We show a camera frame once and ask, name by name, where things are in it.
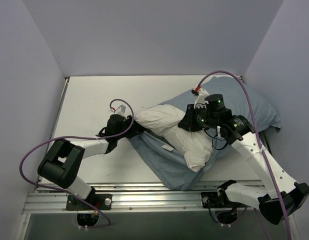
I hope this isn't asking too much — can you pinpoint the white pillow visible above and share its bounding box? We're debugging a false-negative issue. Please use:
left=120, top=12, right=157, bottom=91
left=134, top=104, right=213, bottom=172

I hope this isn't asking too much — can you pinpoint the blue pillowcase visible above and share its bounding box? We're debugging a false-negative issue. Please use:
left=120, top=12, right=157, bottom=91
left=130, top=76, right=282, bottom=191

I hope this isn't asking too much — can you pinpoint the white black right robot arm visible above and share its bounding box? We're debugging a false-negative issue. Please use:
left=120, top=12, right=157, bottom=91
left=178, top=93, right=309, bottom=225

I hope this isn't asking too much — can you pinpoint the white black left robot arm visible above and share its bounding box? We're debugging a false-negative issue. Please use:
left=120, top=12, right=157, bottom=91
left=37, top=114, right=145, bottom=210

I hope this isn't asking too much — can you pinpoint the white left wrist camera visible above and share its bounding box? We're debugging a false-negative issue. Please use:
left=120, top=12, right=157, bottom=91
left=110, top=104, right=126, bottom=118

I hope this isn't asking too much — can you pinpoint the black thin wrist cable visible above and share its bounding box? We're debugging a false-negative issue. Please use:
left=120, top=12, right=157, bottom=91
left=206, top=127, right=232, bottom=151

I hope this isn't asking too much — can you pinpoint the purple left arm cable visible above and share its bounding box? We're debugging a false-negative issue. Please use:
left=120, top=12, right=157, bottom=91
left=20, top=99, right=135, bottom=229

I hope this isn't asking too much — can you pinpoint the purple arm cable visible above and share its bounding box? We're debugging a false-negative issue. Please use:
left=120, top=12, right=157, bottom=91
left=194, top=70, right=293, bottom=240
left=20, top=99, right=135, bottom=229

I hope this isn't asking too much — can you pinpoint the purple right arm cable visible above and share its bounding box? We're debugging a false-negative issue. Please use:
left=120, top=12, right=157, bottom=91
left=194, top=70, right=293, bottom=240

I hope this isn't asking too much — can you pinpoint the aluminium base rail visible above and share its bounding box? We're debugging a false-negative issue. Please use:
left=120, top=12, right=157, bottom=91
left=21, top=184, right=294, bottom=213

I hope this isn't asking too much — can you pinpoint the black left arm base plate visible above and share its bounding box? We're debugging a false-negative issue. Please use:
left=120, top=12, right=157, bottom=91
left=65, top=193, right=113, bottom=211

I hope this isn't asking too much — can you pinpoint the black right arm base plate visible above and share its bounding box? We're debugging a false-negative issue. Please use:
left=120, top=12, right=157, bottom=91
left=200, top=191, right=245, bottom=209

